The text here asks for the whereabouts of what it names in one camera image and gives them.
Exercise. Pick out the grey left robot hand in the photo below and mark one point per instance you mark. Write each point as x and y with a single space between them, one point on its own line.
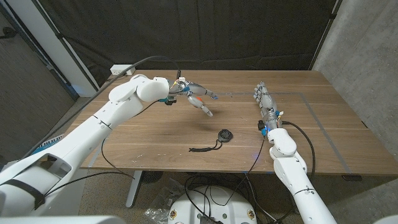
189 88

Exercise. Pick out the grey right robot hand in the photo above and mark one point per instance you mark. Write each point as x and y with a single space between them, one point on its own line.
266 102

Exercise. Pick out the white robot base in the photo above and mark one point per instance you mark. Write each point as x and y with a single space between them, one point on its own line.
214 205

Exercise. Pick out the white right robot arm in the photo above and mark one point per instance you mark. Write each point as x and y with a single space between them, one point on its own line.
295 177

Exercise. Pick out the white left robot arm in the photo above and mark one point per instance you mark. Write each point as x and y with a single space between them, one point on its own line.
93 130

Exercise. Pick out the orange ball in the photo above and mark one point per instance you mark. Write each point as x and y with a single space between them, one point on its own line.
199 99

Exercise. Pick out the black backdrop curtain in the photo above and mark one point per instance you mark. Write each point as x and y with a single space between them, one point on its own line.
186 31

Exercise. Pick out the grey tape rectangle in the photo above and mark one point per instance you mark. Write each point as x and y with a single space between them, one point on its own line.
323 133

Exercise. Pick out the white power strip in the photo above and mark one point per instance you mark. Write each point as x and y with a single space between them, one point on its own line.
118 69

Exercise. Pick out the black backdrop stand pole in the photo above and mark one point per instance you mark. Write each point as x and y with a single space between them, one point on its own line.
325 31
66 46

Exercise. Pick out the black round floor object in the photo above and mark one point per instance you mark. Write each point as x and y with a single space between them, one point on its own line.
151 176

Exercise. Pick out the white table leg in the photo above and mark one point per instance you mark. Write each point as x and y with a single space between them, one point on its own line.
134 186

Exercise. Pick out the clear plastic bag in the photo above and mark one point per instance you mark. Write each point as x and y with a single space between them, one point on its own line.
161 202

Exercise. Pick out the blue booklet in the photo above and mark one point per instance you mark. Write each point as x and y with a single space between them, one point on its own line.
46 144

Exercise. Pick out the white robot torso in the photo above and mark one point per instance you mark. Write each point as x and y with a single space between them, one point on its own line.
62 220

